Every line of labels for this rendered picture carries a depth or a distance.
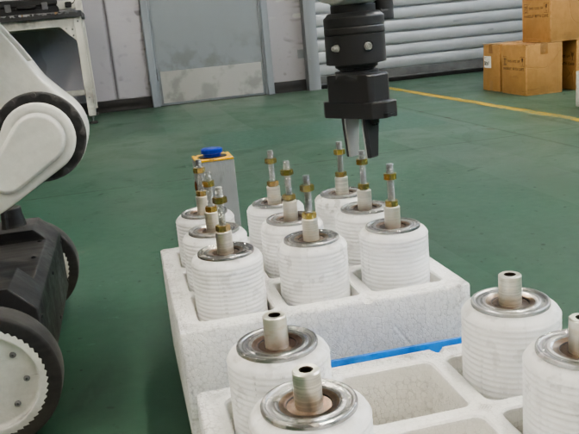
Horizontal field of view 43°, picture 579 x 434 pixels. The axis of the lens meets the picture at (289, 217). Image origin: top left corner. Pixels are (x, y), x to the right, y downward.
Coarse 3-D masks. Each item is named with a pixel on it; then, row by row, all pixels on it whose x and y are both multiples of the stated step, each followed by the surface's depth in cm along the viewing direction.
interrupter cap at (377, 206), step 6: (348, 204) 116; (354, 204) 116; (372, 204) 115; (378, 204) 114; (384, 204) 114; (342, 210) 112; (348, 210) 112; (354, 210) 112; (360, 210) 113; (366, 210) 111; (372, 210) 111; (378, 210) 110
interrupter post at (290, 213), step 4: (284, 204) 110; (288, 204) 110; (292, 204) 110; (296, 204) 110; (284, 208) 110; (288, 208) 110; (292, 208) 110; (296, 208) 110; (284, 212) 110; (288, 212) 110; (292, 212) 110; (296, 212) 110; (284, 216) 111; (288, 216) 110; (292, 216) 110; (296, 216) 110; (284, 220) 111; (288, 220) 110; (292, 220) 110
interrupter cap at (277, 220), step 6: (270, 216) 113; (276, 216) 113; (282, 216) 113; (300, 216) 112; (270, 222) 109; (276, 222) 109; (282, 222) 109; (288, 222) 109; (294, 222) 108; (300, 222) 108
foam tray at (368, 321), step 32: (352, 288) 102; (416, 288) 98; (448, 288) 98; (192, 320) 94; (224, 320) 93; (256, 320) 93; (288, 320) 94; (320, 320) 95; (352, 320) 96; (384, 320) 97; (416, 320) 98; (448, 320) 99; (192, 352) 92; (224, 352) 93; (352, 352) 97; (192, 384) 93; (224, 384) 94; (192, 416) 94
